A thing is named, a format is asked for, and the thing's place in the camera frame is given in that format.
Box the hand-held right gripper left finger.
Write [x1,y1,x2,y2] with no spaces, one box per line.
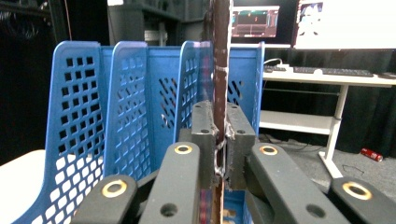
[178,100,219,189]

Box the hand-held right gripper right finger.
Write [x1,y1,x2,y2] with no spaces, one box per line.
[225,102,258,191]

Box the black and red magazine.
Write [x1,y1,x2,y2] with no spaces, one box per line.
[199,0,234,224]

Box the blue plastic file rack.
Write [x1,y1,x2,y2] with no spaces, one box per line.
[12,40,266,224]

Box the white power strip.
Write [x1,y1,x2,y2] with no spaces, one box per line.
[263,63,291,74]

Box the white metal desk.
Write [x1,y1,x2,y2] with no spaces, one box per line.
[259,63,396,180]

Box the black keyboard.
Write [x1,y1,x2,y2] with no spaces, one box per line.
[292,65,375,78]

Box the small dark-screen monitor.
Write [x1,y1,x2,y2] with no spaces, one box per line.
[231,0,293,45]

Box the red can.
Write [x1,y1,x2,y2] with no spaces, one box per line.
[360,147,385,163]

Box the large bright-screen monitor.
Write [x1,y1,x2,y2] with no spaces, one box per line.
[291,0,396,50]

